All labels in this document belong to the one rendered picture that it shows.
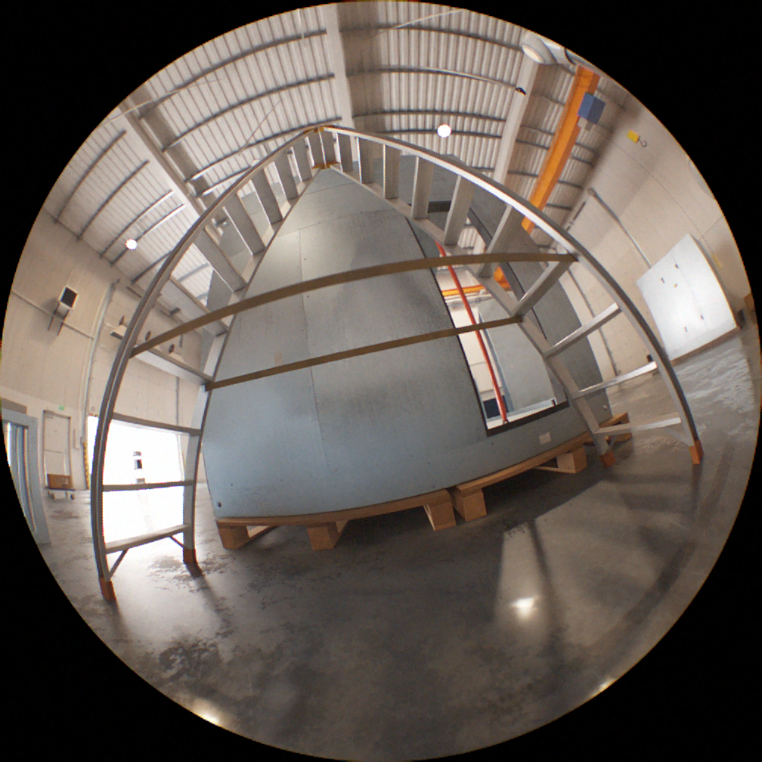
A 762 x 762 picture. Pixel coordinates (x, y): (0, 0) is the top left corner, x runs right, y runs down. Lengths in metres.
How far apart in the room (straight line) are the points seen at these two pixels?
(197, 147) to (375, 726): 8.82
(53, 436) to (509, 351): 12.51
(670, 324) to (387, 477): 6.57
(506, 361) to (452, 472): 4.56
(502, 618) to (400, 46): 8.45
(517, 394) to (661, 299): 4.40
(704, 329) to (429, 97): 8.52
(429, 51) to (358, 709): 8.74
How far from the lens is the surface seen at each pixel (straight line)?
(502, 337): 5.73
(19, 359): 9.67
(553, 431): 1.47
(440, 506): 1.12
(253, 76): 7.81
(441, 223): 3.73
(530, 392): 5.55
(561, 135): 9.49
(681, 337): 6.73
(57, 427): 9.47
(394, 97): 8.11
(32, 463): 2.13
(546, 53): 1.05
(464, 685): 0.52
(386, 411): 1.18
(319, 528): 1.20
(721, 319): 6.44
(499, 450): 1.28
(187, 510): 1.26
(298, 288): 0.53
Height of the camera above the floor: 0.45
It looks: 15 degrees up
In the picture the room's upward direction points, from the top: 13 degrees counter-clockwise
